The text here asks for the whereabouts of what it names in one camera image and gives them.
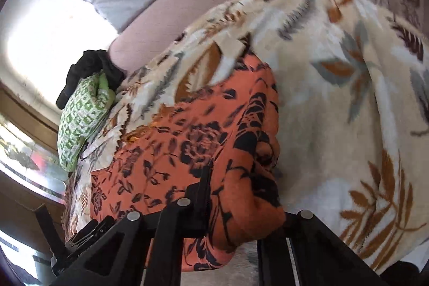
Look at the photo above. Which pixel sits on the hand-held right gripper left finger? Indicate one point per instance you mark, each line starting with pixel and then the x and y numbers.
pixel 201 202

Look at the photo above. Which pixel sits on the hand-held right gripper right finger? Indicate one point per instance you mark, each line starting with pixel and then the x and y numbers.
pixel 311 235

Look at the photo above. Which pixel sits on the orange black floral garment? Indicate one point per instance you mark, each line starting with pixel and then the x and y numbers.
pixel 187 145

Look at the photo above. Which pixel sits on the cream leaf-print blanket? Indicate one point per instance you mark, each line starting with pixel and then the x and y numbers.
pixel 335 105

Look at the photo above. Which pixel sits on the green white patterned cloth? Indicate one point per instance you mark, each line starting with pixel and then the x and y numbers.
pixel 80 115

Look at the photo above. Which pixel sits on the black cloth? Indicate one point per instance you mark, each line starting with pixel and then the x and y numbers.
pixel 85 66

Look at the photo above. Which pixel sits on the etched glass door panel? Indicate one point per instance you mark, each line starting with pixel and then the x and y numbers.
pixel 16 256
pixel 23 158

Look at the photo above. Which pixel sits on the pink bedsheet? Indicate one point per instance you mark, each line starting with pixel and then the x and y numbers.
pixel 174 8

